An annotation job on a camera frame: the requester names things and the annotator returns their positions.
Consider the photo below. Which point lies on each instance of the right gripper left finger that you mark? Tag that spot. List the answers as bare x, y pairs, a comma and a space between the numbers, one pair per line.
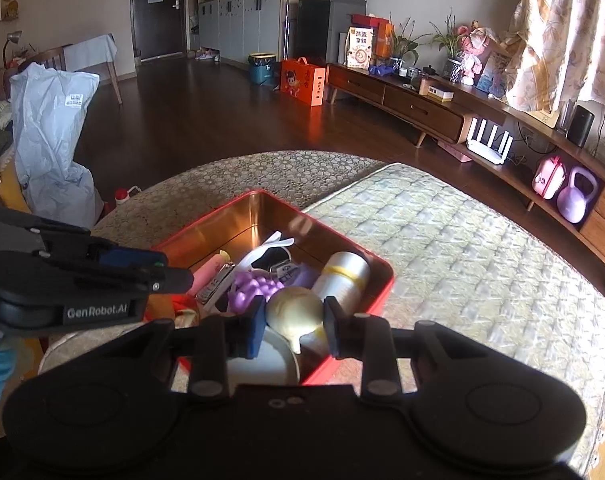
220, 338

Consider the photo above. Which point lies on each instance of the patterned curtain cloth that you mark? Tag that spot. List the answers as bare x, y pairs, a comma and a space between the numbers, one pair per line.
559, 54

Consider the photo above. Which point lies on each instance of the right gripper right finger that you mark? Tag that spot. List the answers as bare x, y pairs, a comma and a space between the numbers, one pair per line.
368, 339

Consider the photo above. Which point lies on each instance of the black triangular object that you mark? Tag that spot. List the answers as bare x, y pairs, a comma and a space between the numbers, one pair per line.
276, 256

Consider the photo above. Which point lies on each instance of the black speaker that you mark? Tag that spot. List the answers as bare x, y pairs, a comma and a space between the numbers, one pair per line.
580, 126

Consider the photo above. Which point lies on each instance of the round gold tin lid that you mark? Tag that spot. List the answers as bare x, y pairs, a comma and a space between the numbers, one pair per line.
275, 365

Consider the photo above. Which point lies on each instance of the teal bucket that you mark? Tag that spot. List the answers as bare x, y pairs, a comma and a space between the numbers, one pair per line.
261, 67

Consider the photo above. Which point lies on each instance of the cream round ball toy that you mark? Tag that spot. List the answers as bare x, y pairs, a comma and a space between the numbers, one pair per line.
294, 312

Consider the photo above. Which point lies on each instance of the grey plastic bag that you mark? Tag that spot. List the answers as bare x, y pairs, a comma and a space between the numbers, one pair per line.
49, 108

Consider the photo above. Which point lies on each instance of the quilted cream mat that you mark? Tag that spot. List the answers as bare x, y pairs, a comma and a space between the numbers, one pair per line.
465, 266

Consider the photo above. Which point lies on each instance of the red metal box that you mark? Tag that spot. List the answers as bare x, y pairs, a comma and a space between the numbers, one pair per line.
257, 247

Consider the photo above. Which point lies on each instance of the small metal clip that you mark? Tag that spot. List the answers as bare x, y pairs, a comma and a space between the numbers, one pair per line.
214, 284

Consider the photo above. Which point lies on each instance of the small purple block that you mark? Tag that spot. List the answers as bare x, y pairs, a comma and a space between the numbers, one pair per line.
305, 276

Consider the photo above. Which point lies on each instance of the wooden tv cabinet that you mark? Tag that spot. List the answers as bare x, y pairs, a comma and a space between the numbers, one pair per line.
443, 112

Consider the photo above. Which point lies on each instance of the pink doll figure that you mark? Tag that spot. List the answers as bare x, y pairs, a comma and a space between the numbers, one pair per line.
474, 39

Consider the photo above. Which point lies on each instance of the white yellow cylinder bottle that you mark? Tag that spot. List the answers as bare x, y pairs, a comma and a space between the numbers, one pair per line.
344, 277

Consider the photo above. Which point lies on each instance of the white router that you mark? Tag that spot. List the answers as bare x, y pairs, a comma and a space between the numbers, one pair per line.
489, 144

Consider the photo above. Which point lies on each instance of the purple spiky toy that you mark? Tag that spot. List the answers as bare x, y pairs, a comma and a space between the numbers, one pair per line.
250, 284

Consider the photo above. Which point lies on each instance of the orange white cereal box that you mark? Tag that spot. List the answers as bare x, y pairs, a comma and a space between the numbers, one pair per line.
359, 48

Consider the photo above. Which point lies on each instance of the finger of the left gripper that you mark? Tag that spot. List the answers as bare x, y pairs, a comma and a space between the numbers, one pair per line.
168, 281
123, 257

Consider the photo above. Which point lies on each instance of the purple kettlebell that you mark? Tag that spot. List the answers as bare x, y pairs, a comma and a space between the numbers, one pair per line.
571, 201

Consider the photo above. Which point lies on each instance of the orange gift bag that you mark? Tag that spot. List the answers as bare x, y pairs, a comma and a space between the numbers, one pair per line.
303, 81

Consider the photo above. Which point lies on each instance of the pink tube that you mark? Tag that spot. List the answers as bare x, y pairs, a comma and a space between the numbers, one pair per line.
208, 271

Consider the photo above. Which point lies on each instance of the pink toy case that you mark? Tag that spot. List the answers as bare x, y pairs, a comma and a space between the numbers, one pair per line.
549, 177

